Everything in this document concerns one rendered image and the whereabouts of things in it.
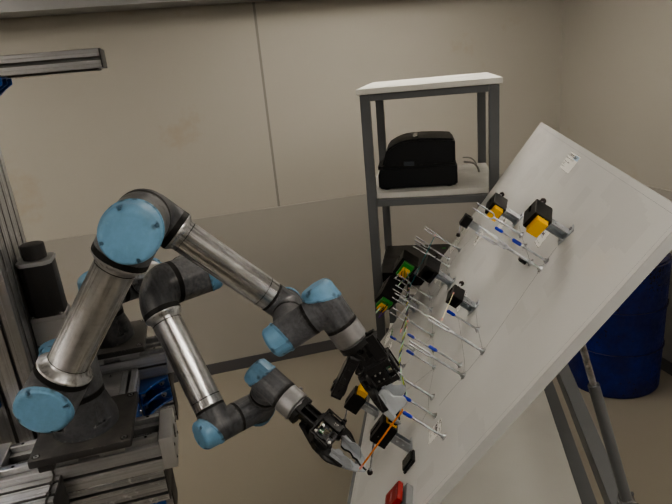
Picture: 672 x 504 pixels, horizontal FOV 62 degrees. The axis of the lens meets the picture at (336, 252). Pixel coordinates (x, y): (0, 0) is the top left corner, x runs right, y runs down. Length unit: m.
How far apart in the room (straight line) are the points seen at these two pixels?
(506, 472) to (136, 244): 1.20
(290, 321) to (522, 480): 0.87
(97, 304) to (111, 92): 2.49
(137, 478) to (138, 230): 0.69
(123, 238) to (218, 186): 2.53
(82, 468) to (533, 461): 1.22
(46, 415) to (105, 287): 0.30
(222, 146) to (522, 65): 2.09
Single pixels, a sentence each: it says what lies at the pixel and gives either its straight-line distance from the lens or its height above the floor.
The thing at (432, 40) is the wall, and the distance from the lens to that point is 3.92.
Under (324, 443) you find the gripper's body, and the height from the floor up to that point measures 1.13.
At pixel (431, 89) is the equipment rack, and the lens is 2.08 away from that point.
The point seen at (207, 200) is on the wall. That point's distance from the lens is 3.65.
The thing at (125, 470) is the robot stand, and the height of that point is 1.05.
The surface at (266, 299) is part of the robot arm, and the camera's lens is 1.31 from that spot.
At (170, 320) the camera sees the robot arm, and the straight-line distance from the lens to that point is 1.48.
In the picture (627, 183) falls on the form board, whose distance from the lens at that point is 1.17.
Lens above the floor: 1.94
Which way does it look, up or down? 18 degrees down
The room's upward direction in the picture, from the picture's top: 5 degrees counter-clockwise
